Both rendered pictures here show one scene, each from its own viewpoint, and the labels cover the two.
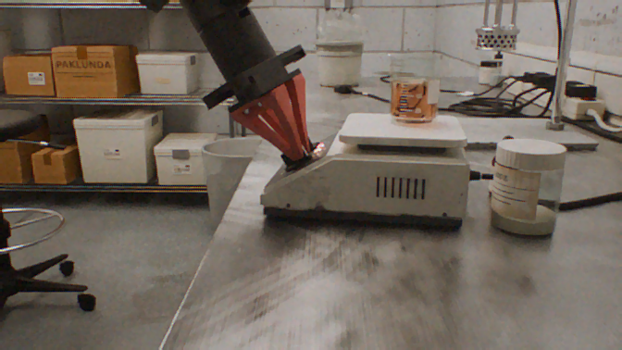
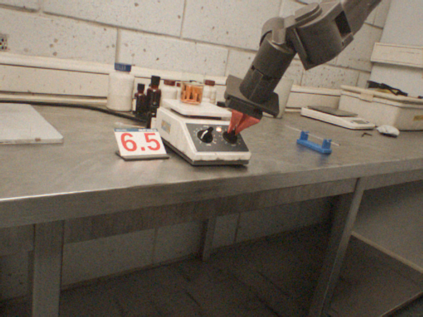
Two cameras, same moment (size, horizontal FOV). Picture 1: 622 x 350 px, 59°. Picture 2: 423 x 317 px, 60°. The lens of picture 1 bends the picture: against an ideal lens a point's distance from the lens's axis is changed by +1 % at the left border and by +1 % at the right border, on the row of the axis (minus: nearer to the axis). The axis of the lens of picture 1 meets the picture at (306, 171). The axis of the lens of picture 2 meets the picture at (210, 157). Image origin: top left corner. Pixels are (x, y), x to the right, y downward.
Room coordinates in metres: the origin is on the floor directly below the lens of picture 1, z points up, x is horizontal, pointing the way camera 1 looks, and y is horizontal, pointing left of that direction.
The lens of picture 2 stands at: (1.02, 0.52, 0.96)
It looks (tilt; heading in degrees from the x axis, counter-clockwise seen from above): 16 degrees down; 229
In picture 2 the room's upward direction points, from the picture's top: 9 degrees clockwise
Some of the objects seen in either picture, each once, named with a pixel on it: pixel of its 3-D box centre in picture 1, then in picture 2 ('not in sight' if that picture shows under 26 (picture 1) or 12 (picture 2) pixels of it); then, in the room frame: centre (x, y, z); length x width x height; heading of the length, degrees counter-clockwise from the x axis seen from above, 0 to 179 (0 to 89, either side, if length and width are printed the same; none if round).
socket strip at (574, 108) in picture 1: (548, 93); not in sight; (1.21, -0.54, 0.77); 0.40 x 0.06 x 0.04; 178
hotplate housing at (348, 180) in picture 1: (374, 168); (199, 131); (0.55, -0.07, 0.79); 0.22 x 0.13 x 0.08; 81
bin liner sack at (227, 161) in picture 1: (243, 193); not in sight; (2.15, 0.26, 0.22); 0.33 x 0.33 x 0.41
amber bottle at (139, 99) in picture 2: not in sight; (140, 98); (0.51, -0.41, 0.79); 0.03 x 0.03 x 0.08
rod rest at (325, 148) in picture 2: not in sight; (314, 141); (0.19, -0.04, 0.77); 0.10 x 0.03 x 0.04; 83
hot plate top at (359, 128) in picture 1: (401, 129); (196, 107); (0.55, -0.10, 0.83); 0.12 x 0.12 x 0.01; 81
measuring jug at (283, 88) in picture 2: not in sight; (273, 95); (-0.07, -0.44, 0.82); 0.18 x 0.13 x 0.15; 41
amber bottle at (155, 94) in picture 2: not in sight; (153, 94); (0.47, -0.42, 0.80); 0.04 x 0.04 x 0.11
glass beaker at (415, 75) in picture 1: (412, 87); (192, 87); (0.56, -0.11, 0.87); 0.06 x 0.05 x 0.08; 68
